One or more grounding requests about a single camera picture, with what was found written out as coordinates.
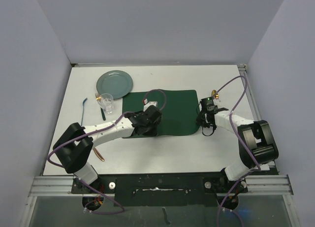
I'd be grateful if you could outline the purple cable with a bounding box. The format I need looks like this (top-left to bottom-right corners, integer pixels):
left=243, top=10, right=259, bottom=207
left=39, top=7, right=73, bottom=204
left=47, top=89, right=168, bottom=215
left=216, top=75, right=262, bottom=227

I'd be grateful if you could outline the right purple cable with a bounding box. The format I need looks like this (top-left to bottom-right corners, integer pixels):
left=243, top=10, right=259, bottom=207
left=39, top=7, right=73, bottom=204
left=216, top=75, right=262, bottom=227

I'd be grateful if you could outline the dark green placemat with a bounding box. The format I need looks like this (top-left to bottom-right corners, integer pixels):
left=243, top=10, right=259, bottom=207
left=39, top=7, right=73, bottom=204
left=122, top=90, right=199, bottom=136

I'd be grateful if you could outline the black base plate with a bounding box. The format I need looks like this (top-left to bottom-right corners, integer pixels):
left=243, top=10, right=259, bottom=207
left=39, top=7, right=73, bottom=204
left=71, top=172, right=248, bottom=210

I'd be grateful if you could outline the teal round plate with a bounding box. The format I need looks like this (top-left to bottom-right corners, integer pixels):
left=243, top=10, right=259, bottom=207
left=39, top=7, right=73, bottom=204
left=96, top=70, right=133, bottom=100

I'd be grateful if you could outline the copper knife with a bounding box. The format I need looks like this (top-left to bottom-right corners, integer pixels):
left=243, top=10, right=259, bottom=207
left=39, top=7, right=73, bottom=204
left=93, top=148, right=105, bottom=162

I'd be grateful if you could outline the gold iridescent spoon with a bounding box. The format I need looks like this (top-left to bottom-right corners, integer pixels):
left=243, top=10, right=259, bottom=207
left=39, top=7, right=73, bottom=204
left=211, top=90, right=220, bottom=101

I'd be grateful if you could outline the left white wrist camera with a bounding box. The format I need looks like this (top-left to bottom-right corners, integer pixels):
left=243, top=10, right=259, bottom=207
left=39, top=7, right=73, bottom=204
left=143, top=100, right=158, bottom=110

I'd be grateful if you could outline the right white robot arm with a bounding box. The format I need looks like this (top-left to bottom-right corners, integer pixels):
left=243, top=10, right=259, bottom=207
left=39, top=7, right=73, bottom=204
left=196, top=105, right=279, bottom=192

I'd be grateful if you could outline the blue plastic spoon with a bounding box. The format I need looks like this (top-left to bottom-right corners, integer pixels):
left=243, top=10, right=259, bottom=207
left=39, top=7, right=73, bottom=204
left=80, top=97, right=88, bottom=126

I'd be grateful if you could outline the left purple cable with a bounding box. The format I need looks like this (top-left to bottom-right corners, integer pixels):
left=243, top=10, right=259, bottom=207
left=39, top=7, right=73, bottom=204
left=47, top=89, right=168, bottom=215

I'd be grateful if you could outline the gold fork green handle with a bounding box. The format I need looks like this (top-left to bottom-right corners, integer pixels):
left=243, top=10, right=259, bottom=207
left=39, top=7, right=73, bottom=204
left=95, top=93, right=106, bottom=121

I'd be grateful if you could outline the clear plastic cup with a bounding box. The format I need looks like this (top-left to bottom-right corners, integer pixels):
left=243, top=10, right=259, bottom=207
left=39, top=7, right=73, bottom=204
left=100, top=93, right=114, bottom=114

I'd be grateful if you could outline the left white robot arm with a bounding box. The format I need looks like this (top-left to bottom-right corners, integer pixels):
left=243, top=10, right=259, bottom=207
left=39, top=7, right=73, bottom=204
left=47, top=105, right=162, bottom=193

